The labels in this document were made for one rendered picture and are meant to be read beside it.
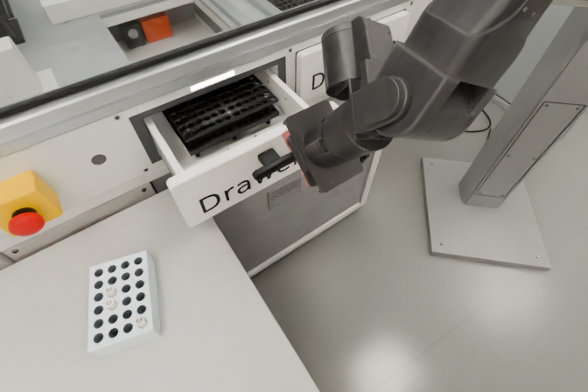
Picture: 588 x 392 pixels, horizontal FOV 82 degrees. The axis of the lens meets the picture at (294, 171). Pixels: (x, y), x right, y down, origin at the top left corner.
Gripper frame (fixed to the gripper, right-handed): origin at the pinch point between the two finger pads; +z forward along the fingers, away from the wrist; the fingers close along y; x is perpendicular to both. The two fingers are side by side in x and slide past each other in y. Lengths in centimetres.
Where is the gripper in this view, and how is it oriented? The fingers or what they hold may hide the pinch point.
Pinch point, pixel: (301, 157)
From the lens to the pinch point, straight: 50.2
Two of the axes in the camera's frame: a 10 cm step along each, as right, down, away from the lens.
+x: -8.3, 4.4, -3.4
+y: -4.7, -8.8, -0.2
